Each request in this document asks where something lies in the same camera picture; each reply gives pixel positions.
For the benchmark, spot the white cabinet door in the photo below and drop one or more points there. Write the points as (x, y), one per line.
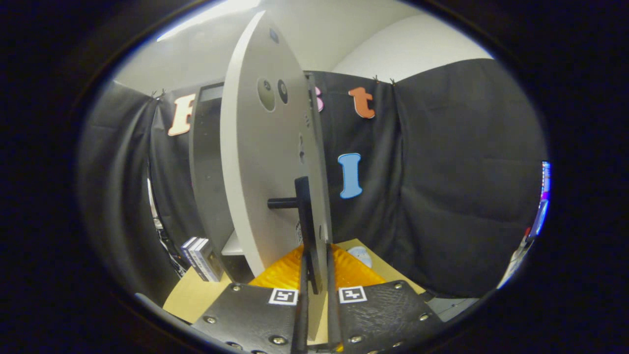
(255, 172)

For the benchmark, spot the computer monitor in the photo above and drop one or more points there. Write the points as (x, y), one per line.
(544, 196)

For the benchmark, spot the black backdrop cloth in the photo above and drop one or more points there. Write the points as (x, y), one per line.
(467, 172)

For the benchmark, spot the white blue plush toy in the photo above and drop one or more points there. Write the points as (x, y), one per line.
(360, 255)

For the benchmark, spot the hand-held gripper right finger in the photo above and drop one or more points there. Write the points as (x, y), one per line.
(383, 314)

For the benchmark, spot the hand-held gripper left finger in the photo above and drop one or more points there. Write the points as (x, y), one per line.
(255, 314)

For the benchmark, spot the grey cabinet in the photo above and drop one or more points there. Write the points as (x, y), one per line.
(206, 172)

